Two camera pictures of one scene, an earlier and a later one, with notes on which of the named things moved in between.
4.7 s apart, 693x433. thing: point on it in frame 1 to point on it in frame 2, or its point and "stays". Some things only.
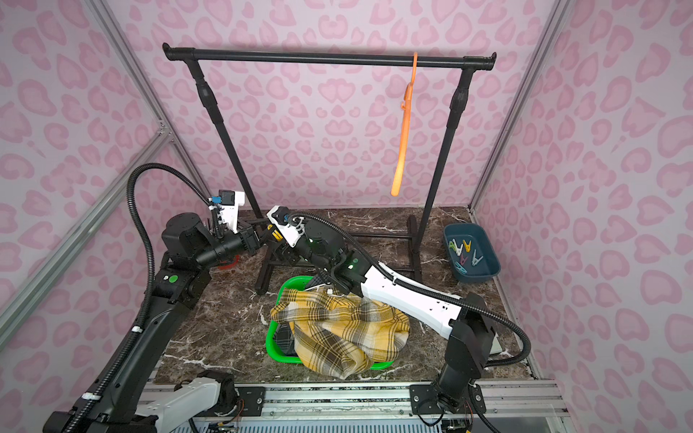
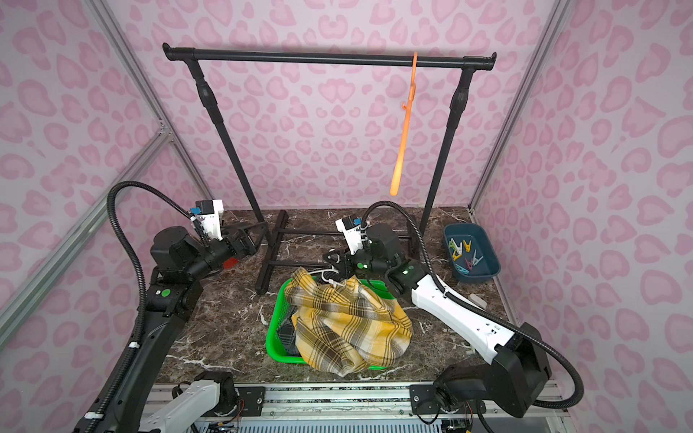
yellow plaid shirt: x=338 y=333 stays
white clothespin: x=457 y=250 stays
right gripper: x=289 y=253 to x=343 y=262
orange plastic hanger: x=404 y=129 stays
